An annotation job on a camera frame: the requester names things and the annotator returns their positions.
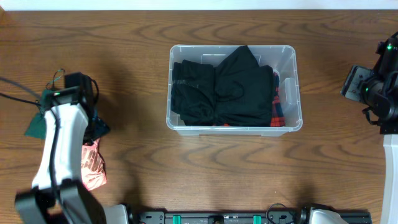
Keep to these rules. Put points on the dark green folded cloth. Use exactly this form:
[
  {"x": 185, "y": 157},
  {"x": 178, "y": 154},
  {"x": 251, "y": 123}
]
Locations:
[{"x": 95, "y": 129}]

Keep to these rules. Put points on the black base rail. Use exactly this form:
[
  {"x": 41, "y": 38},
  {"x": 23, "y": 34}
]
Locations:
[{"x": 275, "y": 214}]

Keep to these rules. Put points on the clear plastic storage bin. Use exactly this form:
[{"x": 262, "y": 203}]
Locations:
[{"x": 282, "y": 59}]

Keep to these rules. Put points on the red black plaid shirt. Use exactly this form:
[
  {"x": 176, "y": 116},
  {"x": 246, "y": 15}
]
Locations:
[{"x": 277, "y": 114}]

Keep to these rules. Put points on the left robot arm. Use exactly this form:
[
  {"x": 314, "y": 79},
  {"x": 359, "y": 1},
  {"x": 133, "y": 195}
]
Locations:
[{"x": 58, "y": 194}]

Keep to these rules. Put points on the black garment with tape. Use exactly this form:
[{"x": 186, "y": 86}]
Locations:
[{"x": 193, "y": 93}]

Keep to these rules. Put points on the pink folded garment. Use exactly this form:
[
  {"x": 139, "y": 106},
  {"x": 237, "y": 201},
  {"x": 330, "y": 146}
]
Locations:
[{"x": 92, "y": 166}]

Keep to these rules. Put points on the black hooded garment large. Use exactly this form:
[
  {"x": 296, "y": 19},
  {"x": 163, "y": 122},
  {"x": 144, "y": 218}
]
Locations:
[{"x": 244, "y": 90}]

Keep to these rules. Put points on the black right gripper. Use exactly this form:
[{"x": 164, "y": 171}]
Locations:
[{"x": 355, "y": 89}]

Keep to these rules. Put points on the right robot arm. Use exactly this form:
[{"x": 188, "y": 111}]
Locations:
[{"x": 377, "y": 89}]

